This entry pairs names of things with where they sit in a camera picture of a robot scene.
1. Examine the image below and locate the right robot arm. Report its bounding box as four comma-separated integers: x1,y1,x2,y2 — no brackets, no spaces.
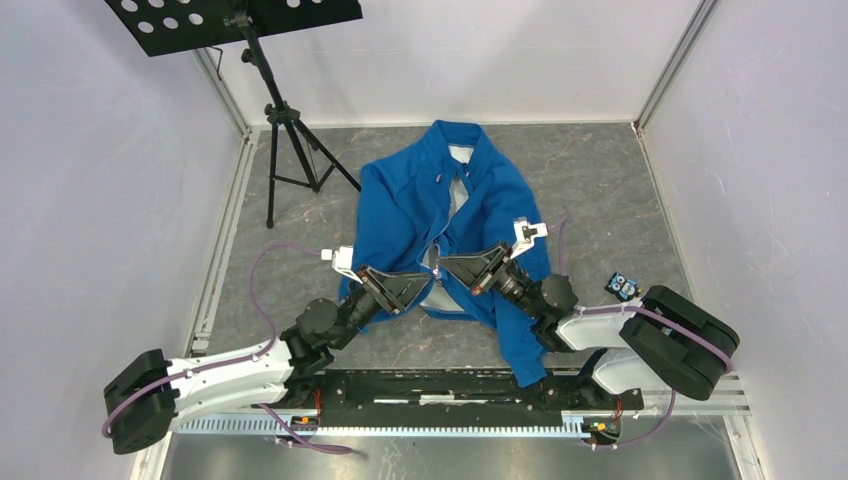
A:
439,243,740,408

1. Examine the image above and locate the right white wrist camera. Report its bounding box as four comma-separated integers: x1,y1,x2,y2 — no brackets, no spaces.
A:
510,217,548,260

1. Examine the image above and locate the blue zip-up jacket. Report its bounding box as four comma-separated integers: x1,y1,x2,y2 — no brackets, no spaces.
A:
351,120,546,387

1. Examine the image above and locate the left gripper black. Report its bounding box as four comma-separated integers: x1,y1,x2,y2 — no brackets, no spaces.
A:
332,263,431,350

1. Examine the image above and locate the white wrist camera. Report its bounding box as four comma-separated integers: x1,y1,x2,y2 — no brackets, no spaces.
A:
320,245,362,284
510,217,548,260

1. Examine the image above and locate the black music stand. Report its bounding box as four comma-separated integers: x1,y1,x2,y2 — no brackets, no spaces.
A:
106,0,363,229

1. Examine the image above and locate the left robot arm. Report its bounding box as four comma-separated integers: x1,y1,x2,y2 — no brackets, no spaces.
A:
101,266,432,455

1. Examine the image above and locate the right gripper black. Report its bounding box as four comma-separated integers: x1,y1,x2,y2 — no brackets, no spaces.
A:
437,240,542,321

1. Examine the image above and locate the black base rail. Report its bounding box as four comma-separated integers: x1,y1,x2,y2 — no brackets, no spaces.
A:
272,369,644,427

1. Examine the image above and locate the black owl toy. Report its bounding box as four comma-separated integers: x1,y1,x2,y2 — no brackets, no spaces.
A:
604,272,642,302

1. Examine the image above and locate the white toothed cable duct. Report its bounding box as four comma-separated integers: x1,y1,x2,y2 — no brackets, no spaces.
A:
176,413,600,440

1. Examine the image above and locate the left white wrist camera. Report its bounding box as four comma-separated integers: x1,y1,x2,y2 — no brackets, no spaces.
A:
320,245,362,284

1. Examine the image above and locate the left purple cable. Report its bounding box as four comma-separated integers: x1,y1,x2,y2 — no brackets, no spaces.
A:
100,242,326,440

